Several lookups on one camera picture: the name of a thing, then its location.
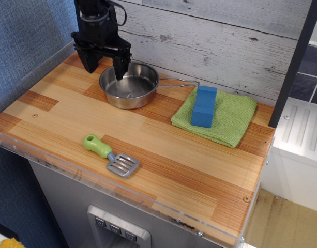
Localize stainless steel pan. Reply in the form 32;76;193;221
99;62;200;110

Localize yellow black object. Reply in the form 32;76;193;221
0;238;25;248

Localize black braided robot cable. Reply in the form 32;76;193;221
109;0;127;26

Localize green microfiber cloth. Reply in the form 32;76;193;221
171;89;257;148

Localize green handled toy spatula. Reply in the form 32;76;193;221
83;134;140;178

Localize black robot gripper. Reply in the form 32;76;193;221
71;15;131;80

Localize white ribbed side cabinet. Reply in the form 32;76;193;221
261;98;317;211

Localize silver dispenser button panel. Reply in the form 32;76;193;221
87;205;152;247

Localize blue wooden block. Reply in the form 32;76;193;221
191;86;217;128

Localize dark right support post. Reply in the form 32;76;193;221
268;0;317;128

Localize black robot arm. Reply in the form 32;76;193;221
71;1;131;80

